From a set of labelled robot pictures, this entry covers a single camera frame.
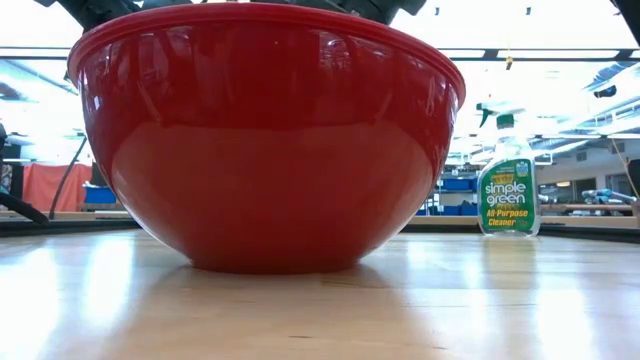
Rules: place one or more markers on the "red plastic bowl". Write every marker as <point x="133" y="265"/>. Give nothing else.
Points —
<point x="265" y="150"/>

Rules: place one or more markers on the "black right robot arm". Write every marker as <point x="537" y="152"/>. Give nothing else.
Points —
<point x="629" y="15"/>

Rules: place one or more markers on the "orange cloth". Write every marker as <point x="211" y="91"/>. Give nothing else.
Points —
<point x="47" y="185"/>

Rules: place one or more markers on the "blue storage bin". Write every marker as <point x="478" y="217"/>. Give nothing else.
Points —
<point x="457" y="184"/>
<point x="100" y="195"/>

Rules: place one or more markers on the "black slanted rod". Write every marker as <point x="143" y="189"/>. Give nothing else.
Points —
<point x="20" y="207"/>

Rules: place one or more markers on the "simple green spray bottle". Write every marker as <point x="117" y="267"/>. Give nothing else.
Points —
<point x="507" y="195"/>

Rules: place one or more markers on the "black table frame rail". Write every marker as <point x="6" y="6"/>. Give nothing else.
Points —
<point x="575" y="232"/>

